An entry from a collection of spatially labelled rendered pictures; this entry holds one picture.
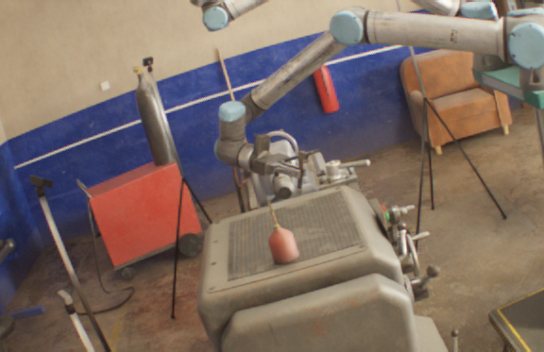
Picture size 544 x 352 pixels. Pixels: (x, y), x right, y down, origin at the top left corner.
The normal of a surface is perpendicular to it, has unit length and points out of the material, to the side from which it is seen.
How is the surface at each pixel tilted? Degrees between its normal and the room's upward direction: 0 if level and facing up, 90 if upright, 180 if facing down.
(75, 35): 90
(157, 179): 90
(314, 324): 90
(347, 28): 88
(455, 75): 100
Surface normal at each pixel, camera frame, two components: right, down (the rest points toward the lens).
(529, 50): -0.31, 0.39
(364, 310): 0.05, 0.29
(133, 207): 0.38, 0.17
